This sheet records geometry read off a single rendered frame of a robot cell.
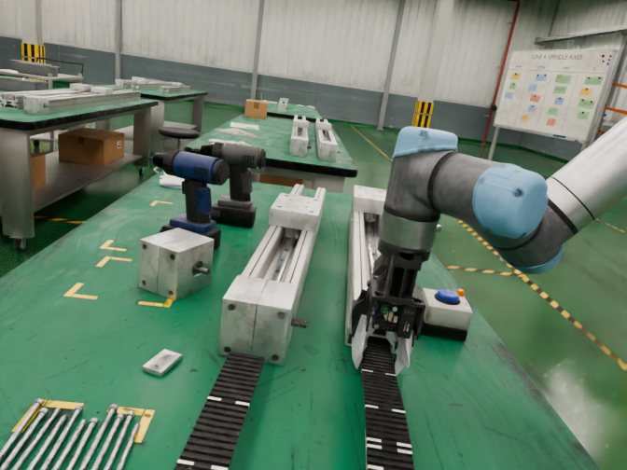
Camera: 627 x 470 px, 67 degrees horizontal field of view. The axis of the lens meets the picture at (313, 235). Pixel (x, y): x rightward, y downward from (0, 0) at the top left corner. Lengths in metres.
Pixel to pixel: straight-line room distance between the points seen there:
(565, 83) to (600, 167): 5.86
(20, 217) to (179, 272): 2.35
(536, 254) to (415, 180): 0.18
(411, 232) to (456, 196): 0.09
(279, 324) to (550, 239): 0.38
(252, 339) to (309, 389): 0.11
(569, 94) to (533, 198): 5.90
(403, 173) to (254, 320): 0.30
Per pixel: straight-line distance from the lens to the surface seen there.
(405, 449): 0.59
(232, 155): 1.28
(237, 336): 0.72
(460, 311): 0.88
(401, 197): 0.60
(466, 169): 0.55
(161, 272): 0.89
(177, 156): 1.08
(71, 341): 0.79
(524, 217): 0.54
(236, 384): 0.63
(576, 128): 6.29
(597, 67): 6.29
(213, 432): 0.56
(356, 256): 0.95
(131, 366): 0.72
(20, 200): 3.13
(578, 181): 0.65
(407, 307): 0.63
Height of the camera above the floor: 1.19
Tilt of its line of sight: 18 degrees down
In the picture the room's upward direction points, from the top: 8 degrees clockwise
